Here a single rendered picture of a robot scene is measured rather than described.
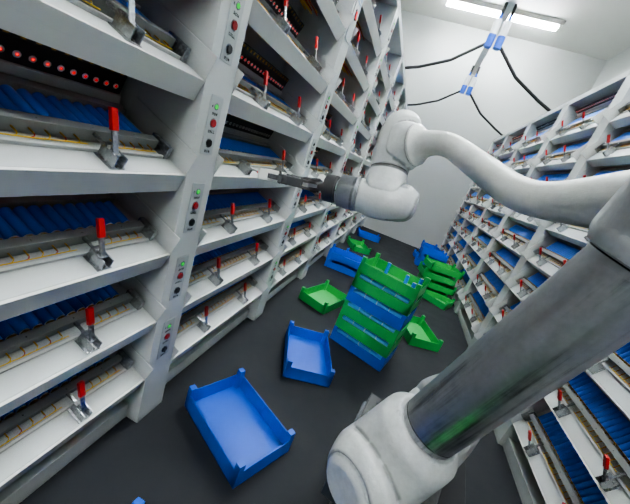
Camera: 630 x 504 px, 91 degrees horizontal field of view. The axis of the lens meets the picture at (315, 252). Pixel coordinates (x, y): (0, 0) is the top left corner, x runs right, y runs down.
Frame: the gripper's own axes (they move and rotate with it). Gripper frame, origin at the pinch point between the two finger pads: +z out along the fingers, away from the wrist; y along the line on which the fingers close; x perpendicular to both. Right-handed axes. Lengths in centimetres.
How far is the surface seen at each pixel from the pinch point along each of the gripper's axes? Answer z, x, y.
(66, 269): 12, -19, -49
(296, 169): 8.6, 1.7, 42.2
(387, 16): -2, 89, 112
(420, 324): -69, -85, 124
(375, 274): -34, -38, 57
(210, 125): 5.0, 9.1, -23.5
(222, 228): 12.7, -18.9, -2.1
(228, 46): 2.6, 24.4, -23.5
